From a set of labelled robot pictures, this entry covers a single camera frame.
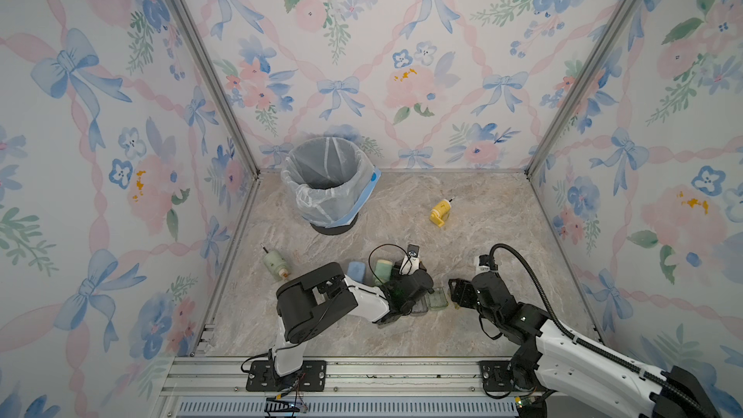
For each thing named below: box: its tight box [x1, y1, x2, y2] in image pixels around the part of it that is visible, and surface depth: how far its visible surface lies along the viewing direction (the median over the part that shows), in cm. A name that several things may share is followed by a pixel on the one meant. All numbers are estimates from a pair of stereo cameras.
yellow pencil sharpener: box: [429, 198, 452, 228], surface depth 102 cm
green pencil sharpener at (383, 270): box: [375, 259, 393, 284], surface depth 87 cm
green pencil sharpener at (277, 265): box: [263, 250, 290, 281], surface depth 88 cm
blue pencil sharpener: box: [346, 261, 366, 283], surface depth 86 cm
